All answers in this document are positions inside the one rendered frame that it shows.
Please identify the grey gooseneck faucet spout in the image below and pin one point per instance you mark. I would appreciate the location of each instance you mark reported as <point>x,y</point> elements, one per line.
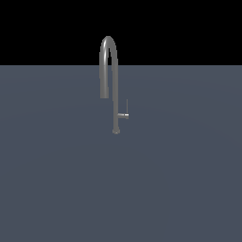
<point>115,78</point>

